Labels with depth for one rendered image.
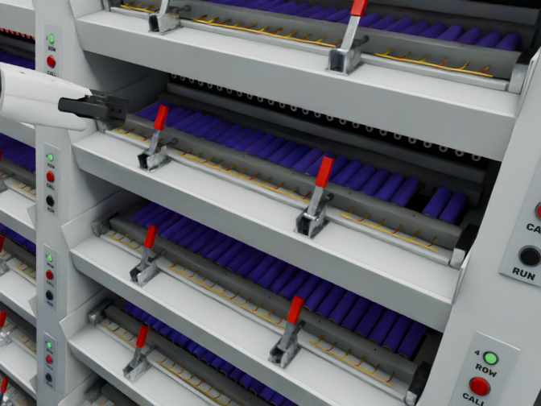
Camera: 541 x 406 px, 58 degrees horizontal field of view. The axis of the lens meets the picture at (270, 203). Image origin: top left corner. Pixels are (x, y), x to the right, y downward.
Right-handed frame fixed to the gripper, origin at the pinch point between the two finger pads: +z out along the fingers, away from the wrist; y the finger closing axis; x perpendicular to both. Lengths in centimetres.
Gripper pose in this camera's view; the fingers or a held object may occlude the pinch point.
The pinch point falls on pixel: (103, 105)
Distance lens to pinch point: 64.7
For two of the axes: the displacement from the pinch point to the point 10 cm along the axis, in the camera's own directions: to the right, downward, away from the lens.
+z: 5.1, -0.3, 8.6
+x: 2.6, -9.5, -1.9
